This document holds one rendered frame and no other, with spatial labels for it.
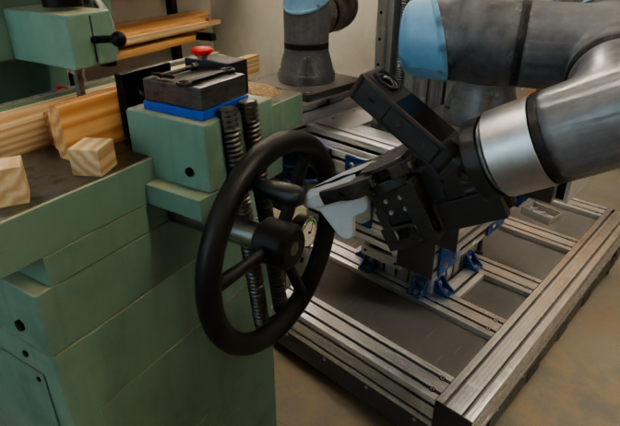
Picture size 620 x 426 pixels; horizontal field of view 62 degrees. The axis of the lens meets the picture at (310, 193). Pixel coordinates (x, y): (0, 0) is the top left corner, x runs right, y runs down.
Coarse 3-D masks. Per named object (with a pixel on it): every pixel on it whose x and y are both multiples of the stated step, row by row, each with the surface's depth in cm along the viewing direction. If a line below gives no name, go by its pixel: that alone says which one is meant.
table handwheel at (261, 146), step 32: (256, 160) 55; (320, 160) 68; (224, 192) 53; (192, 224) 70; (224, 224) 53; (256, 224) 66; (288, 224) 64; (320, 224) 75; (256, 256) 61; (288, 256) 63; (320, 256) 75; (224, 288) 56; (224, 320) 56; (288, 320) 70; (256, 352) 65
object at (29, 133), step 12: (252, 60) 105; (252, 72) 106; (24, 120) 68; (36, 120) 69; (0, 132) 65; (12, 132) 66; (24, 132) 68; (36, 132) 69; (0, 144) 65; (12, 144) 67; (24, 144) 68; (36, 144) 70; (48, 144) 71; (0, 156) 66; (12, 156) 67
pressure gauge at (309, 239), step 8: (296, 216) 96; (304, 216) 96; (312, 216) 97; (304, 224) 95; (312, 224) 98; (304, 232) 96; (312, 232) 98; (304, 240) 96; (312, 240) 99; (304, 248) 97
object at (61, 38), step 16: (16, 16) 70; (32, 16) 68; (48, 16) 66; (64, 16) 65; (80, 16) 66; (96, 16) 68; (16, 32) 71; (32, 32) 69; (48, 32) 68; (64, 32) 66; (80, 32) 67; (96, 32) 69; (112, 32) 71; (16, 48) 73; (32, 48) 71; (48, 48) 69; (64, 48) 67; (80, 48) 67; (96, 48) 69; (112, 48) 72; (48, 64) 70; (64, 64) 68; (80, 64) 68; (96, 64) 70
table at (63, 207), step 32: (288, 96) 93; (288, 128) 94; (32, 160) 66; (64, 160) 66; (128, 160) 66; (32, 192) 58; (64, 192) 58; (96, 192) 61; (128, 192) 65; (160, 192) 66; (192, 192) 65; (0, 224) 52; (32, 224) 55; (64, 224) 58; (96, 224) 62; (0, 256) 53; (32, 256) 56
